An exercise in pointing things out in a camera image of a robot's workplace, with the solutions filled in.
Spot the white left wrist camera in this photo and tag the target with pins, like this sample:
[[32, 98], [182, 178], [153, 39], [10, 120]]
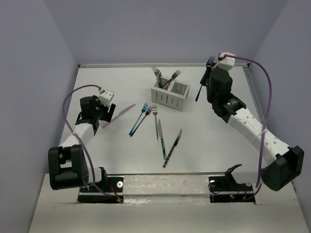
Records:
[[105, 97]]

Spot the silver fork pink handle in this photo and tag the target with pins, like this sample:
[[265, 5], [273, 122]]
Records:
[[160, 79]]

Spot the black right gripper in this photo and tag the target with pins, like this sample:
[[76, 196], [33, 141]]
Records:
[[203, 80]]

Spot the purple iridescent fork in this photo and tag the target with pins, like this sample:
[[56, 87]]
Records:
[[149, 109]]

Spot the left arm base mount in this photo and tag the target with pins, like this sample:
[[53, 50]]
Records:
[[113, 190]]

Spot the plain silver fork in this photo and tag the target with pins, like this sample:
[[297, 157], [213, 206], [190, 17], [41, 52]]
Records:
[[156, 125]]

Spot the silver knife teal marbled handle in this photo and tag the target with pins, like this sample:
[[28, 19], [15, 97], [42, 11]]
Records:
[[161, 139]]

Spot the all blue fork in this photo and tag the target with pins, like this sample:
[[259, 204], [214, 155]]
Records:
[[209, 62]]

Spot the white perforated utensil caddy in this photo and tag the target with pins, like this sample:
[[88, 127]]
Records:
[[173, 97]]

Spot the silver fork teal marbled handle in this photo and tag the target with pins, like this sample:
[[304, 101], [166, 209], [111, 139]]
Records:
[[155, 70]]

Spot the silver knife pink handle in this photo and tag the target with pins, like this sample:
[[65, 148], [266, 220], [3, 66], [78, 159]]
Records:
[[119, 115]]

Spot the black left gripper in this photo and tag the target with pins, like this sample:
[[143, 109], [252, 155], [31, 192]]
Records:
[[106, 116]]

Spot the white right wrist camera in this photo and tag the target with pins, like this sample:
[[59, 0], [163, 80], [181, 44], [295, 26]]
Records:
[[226, 61]]

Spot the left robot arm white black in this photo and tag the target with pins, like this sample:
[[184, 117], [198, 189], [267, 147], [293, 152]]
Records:
[[67, 162]]

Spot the silver fork black riveted handle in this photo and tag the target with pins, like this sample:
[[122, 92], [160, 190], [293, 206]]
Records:
[[174, 76]]

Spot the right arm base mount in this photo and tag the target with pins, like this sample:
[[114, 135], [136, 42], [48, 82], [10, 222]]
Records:
[[224, 190]]

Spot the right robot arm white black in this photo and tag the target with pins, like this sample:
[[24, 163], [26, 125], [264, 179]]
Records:
[[283, 162]]

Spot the silver knife black speckled handle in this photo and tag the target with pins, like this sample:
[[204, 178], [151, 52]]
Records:
[[172, 148]]

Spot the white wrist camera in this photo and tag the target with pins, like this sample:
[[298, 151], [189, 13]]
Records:
[[226, 61], [105, 97]]

